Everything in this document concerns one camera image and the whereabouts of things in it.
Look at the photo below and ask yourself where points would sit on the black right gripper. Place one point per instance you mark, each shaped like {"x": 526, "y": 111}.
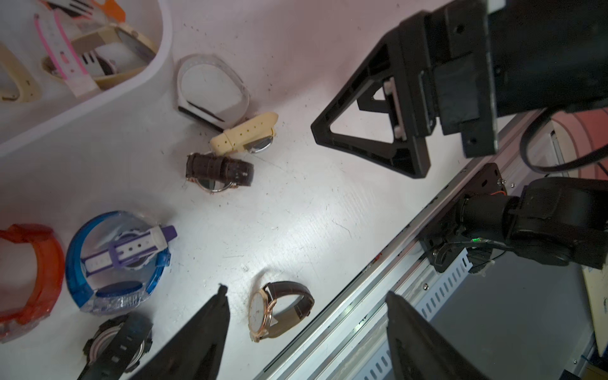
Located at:
{"x": 434, "y": 69}

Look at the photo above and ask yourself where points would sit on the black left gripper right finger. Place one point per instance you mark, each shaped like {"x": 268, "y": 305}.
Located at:
{"x": 417, "y": 350}

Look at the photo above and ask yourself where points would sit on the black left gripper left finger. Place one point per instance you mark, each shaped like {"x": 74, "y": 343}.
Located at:
{"x": 196, "y": 351}

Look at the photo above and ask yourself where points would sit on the cream strap watch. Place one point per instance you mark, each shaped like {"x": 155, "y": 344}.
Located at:
{"x": 252, "y": 136}

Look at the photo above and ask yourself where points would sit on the large beige square watch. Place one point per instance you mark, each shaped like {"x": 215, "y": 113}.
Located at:
{"x": 111, "y": 54}

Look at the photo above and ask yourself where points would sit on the orange white band watch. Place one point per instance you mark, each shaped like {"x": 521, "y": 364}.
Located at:
{"x": 111, "y": 9}

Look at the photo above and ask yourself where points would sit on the pink white kids watch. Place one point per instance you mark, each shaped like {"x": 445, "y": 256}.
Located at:
{"x": 60, "y": 50}

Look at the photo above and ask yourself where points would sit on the tan loop strap watch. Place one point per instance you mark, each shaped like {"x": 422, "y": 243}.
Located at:
{"x": 27, "y": 88}

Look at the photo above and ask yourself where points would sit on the beige strap watch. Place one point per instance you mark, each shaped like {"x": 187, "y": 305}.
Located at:
{"x": 72, "y": 7}

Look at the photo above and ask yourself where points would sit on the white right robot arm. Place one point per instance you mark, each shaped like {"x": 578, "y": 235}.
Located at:
{"x": 549, "y": 58}

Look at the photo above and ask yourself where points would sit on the black digital watch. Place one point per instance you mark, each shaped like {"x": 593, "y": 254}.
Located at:
{"x": 117, "y": 347}

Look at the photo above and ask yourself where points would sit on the blue translucent watch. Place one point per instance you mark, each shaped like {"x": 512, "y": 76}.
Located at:
{"x": 115, "y": 261}

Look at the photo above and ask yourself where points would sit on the dark brown leather watch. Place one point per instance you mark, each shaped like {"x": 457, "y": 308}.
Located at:
{"x": 216, "y": 174}

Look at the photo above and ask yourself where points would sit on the white plastic storage box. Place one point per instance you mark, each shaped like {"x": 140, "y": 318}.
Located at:
{"x": 25, "y": 123}

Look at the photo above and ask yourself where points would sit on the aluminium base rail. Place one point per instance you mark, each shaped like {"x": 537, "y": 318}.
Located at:
{"x": 517, "y": 319}

